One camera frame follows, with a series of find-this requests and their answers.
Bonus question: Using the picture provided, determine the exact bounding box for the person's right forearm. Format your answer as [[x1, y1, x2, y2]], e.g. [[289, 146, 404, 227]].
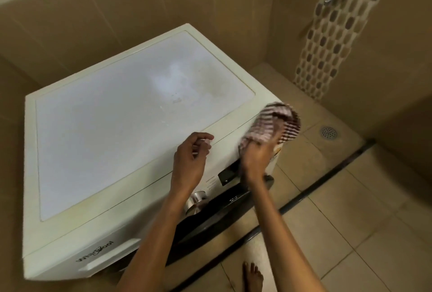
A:
[[246, 179, 326, 292]]

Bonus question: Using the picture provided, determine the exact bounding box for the white detergent drawer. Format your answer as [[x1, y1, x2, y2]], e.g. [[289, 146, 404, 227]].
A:
[[22, 231, 142, 282]]

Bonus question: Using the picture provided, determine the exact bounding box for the person's left forearm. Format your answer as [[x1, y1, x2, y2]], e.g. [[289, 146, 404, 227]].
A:
[[116, 189, 196, 292]]

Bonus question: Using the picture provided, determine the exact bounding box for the person's left hand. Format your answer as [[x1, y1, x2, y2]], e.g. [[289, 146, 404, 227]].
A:
[[170, 131, 215, 198]]

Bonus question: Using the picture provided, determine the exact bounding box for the silver control knob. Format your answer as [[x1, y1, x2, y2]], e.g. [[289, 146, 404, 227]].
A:
[[184, 190, 207, 217]]

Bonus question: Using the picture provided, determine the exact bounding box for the person's right hand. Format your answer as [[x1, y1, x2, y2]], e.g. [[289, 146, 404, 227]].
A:
[[239, 126, 285, 186]]

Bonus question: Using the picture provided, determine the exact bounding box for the white washing machine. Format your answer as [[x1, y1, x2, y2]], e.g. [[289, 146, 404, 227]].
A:
[[21, 23, 302, 282]]

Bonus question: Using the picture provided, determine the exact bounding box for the brown white checkered cloth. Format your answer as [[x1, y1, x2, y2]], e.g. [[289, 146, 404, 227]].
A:
[[237, 101, 302, 155]]

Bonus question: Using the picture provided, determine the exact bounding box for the black display panel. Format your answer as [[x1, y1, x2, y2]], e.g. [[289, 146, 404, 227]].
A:
[[217, 160, 242, 188]]

